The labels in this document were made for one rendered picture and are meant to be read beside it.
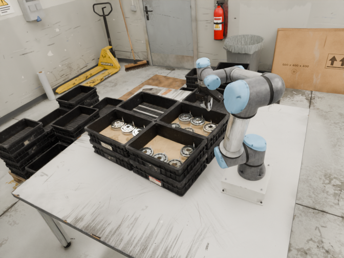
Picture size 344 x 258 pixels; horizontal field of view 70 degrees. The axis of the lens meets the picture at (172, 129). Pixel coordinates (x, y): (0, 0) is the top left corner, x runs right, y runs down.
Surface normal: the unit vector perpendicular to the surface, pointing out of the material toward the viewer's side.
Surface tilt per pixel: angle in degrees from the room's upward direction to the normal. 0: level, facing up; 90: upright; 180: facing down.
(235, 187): 90
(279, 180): 0
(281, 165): 0
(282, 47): 79
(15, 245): 0
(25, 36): 90
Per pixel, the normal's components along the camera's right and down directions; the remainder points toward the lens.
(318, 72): -0.47, 0.33
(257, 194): -0.47, 0.56
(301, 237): -0.11, -0.80
